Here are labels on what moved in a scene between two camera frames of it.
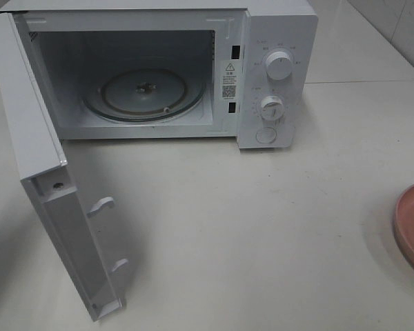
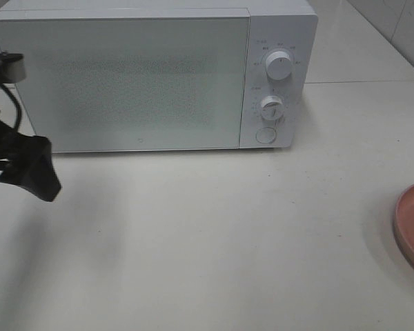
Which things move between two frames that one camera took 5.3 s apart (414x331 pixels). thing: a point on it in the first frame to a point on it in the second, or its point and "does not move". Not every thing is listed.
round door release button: x=265 y=135 does not move
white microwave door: x=43 y=171 to x=135 y=82
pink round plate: x=408 y=222 does not move
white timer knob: x=272 y=107 does not move
